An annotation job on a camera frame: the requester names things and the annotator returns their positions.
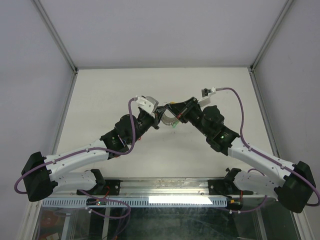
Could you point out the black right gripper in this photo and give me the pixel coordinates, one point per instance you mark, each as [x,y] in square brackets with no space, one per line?
[178,108]

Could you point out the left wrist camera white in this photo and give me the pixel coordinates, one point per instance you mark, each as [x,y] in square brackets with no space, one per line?
[147,104]

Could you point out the right aluminium frame post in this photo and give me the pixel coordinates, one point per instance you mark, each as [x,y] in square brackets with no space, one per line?
[272,33]

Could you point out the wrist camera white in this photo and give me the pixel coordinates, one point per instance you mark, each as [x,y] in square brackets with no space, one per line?
[147,104]
[206,94]

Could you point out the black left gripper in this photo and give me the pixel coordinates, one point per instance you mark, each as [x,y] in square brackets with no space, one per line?
[158,113]

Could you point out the left aluminium frame post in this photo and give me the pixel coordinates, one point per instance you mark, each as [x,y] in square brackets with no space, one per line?
[54,34]

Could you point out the green key tag right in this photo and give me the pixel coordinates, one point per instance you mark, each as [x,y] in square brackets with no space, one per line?
[175,124]

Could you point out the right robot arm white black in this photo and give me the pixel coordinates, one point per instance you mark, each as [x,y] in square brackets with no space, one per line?
[292,184]

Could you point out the aluminium mounting rail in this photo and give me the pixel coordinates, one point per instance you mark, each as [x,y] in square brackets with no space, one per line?
[150,186]

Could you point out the aluminium frame post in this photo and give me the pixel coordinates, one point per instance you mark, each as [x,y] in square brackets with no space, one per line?
[272,33]
[54,34]

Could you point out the grey slotted cable duct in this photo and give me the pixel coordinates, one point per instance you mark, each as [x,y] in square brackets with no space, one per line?
[136,202]

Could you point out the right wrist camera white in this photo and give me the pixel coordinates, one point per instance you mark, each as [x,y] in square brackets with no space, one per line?
[206,94]

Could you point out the large grey keyring yellow handle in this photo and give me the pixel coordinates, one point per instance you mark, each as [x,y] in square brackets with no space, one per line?
[168,118]

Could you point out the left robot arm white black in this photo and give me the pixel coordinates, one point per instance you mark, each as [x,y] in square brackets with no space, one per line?
[44,175]

